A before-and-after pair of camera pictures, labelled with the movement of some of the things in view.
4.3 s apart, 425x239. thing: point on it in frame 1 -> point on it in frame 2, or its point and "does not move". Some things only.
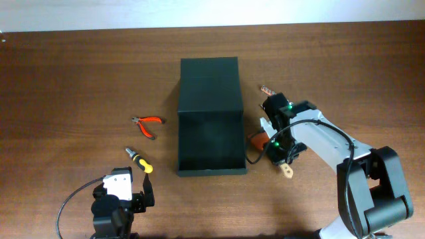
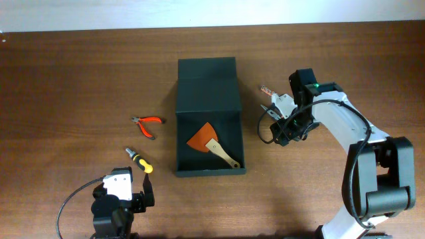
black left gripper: (139, 198) does not move
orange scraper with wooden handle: (258, 141) -> (206, 138)
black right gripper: (277, 159) -> (291, 133)
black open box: (210, 127) does not move
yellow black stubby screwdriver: (141, 162) does not move
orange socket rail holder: (266, 90) does not move
